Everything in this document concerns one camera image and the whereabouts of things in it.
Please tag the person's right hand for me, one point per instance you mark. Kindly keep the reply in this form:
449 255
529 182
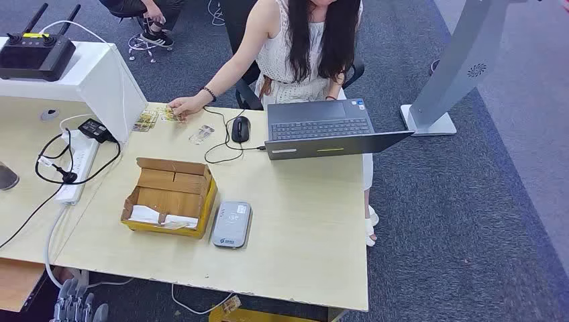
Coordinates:
186 105

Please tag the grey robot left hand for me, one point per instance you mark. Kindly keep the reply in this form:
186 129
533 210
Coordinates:
73 306

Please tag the yellow hotel ID card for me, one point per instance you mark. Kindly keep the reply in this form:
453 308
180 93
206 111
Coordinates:
168 116

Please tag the person's right forearm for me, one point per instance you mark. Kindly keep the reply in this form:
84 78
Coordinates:
229 73

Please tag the person in background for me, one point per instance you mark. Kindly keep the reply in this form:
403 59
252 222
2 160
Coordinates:
155 13

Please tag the seated person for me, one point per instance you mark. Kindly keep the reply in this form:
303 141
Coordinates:
284 58

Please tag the grey card reader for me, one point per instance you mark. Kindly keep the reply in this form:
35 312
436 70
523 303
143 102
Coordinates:
231 224

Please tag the black computer mouse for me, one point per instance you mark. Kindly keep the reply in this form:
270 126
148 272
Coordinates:
240 129

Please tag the wooden side cabinet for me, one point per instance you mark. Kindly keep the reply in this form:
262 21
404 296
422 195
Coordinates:
17 284

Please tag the chrome base stool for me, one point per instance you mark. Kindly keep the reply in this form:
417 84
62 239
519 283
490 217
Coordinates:
141 46

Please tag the open cardboard box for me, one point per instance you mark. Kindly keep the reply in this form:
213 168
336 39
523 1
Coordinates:
171 186

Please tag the white desk partition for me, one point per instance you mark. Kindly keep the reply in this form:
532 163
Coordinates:
106 84

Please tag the black power adapter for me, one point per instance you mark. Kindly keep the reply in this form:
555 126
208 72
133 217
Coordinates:
94 130

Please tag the white charger plug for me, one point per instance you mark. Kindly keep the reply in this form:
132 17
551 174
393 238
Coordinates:
73 138

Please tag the white power strip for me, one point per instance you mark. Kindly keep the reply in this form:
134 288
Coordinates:
80 173

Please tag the dark grey laptop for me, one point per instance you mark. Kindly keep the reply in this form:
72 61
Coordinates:
320 129

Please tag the grey desk grommet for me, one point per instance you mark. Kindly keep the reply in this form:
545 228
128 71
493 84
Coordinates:
49 114

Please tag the dark round container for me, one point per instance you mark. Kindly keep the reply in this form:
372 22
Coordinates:
6 177

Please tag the black remote controller with antennas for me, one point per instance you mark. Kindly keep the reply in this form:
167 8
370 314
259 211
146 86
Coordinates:
35 55

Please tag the yellow box under desk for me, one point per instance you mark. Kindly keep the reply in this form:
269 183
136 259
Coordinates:
249 316

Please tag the grey kiosk stand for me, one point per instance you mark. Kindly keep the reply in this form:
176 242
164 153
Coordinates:
458 66

